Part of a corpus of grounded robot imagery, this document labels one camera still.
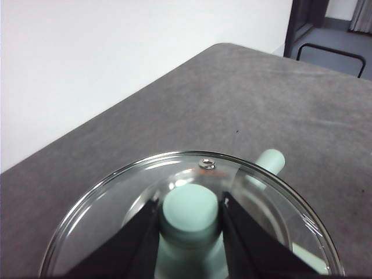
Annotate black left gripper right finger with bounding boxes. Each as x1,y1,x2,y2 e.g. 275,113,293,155
221,191,321,277

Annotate glass lid with green knob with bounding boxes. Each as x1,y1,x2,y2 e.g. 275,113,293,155
39,149,346,277

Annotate pale green handled pot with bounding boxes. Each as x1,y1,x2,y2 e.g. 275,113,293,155
43,148,346,277

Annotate dark door frame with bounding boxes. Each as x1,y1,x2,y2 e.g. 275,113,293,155
284,0,327,58

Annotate grey curtain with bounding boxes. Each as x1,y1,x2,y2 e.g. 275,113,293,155
348,0,372,33

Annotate black metal tube frame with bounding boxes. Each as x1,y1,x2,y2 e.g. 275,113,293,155
296,42,366,78

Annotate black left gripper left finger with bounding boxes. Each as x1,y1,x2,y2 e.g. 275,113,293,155
60,199,161,277

